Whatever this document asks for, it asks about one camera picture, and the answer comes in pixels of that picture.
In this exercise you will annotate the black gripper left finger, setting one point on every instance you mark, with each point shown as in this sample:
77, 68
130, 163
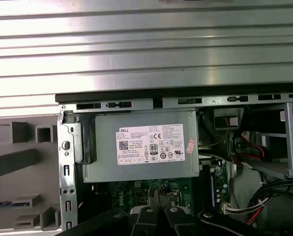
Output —
144, 223

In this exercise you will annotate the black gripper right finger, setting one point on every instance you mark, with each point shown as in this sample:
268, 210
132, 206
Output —
181, 223

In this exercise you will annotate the black RAM slot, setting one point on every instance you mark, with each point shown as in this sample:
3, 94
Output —
205, 186

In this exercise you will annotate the blue RAM stick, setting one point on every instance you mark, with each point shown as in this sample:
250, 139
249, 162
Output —
212, 189

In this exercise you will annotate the green motherboard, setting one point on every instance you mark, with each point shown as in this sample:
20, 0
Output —
107, 194

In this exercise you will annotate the grey power supply unit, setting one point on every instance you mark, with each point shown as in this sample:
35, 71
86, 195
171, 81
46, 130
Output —
141, 118

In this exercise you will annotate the metal drive cage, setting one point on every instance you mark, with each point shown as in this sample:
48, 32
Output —
272, 169

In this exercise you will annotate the black open PC case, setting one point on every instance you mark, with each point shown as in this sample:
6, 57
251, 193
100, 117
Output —
67, 147

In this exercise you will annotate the grey parts rack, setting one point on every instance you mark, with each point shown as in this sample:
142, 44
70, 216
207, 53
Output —
18, 127

